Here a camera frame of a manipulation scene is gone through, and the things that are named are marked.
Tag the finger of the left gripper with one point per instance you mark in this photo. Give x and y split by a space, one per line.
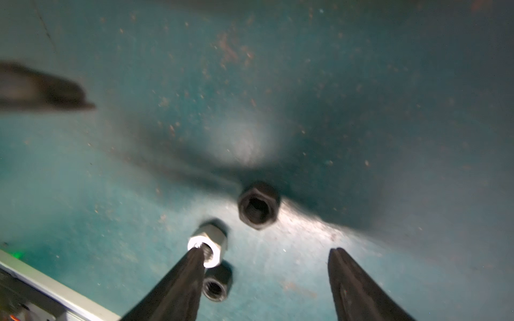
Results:
25 89

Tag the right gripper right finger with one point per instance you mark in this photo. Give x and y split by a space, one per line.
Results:
356 296

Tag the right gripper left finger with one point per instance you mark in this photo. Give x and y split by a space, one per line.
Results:
177 295

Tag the black nut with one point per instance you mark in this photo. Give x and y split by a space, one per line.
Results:
217 283
258 205

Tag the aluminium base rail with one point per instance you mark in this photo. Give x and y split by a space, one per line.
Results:
28 294

